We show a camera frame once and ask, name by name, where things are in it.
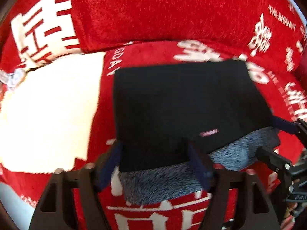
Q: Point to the white bed sheet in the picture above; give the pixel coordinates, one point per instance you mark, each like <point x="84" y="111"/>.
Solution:
<point x="46" y="121"/>

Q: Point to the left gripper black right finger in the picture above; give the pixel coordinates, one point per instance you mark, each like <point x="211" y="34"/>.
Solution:
<point x="238" y="199"/>

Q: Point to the grey patterned garment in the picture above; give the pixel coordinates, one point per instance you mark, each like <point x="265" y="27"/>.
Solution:
<point x="156" y="185"/>

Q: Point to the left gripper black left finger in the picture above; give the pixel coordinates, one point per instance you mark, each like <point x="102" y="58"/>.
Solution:
<point x="67" y="191"/>

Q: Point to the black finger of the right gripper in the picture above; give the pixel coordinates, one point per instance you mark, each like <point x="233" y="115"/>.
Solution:
<point x="297" y="128"/>
<point x="276" y="163"/>

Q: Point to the red quilt with white characters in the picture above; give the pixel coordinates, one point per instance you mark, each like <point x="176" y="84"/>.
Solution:
<point x="282" y="91"/>

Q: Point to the black pants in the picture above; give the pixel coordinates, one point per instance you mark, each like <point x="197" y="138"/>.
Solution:
<point x="160" y="110"/>

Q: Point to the red pillow with white characters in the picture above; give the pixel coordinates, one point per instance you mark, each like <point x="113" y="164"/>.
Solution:
<point x="36" y="32"/>

